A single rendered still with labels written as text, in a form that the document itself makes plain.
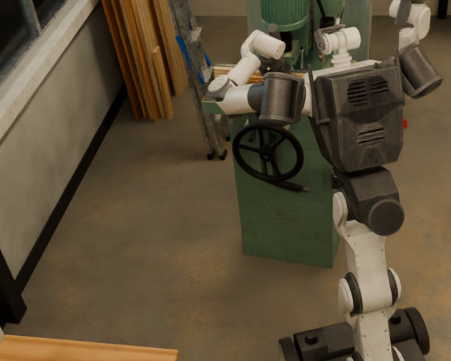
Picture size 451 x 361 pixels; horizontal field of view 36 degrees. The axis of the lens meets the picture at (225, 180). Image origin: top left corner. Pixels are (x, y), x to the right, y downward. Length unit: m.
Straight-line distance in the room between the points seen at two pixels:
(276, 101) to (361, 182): 0.35
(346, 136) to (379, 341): 0.85
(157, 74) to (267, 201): 1.40
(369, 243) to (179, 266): 1.34
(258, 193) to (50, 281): 1.15
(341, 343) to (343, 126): 1.11
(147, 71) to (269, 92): 2.21
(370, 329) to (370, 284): 0.21
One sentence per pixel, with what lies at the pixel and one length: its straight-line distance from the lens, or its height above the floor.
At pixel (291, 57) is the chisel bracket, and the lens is 2.76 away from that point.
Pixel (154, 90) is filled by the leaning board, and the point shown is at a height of 0.21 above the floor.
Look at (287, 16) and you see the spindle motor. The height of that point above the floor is 1.26.
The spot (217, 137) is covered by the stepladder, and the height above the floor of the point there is 0.15.
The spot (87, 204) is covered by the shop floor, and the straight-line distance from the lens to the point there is 3.87.
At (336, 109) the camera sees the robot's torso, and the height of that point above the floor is 1.35.
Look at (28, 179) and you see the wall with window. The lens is 3.51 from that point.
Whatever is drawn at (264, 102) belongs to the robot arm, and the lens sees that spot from 2.07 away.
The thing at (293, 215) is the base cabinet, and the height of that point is 0.32.
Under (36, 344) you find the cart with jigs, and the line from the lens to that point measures 2.59.
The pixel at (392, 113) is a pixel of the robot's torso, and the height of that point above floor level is 1.30.
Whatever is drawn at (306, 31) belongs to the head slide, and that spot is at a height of 1.11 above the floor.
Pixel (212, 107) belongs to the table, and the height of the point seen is 0.87.
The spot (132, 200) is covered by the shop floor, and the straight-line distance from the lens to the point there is 3.81.
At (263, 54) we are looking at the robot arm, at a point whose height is 1.23.
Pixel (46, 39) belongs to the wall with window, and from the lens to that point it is 3.67.
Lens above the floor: 2.47
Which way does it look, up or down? 40 degrees down
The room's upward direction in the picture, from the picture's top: 8 degrees counter-clockwise
